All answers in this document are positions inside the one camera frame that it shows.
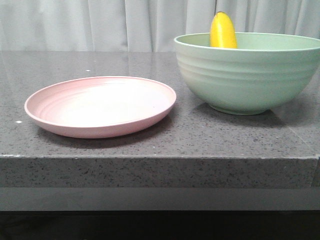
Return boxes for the yellow banana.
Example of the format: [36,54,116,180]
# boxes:
[209,11,238,49]

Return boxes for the white curtain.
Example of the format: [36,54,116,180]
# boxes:
[0,0,320,52]

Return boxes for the green ribbed bowl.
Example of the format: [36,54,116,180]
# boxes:
[174,32,320,115]

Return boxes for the pink round plate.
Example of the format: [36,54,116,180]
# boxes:
[24,76,177,139]

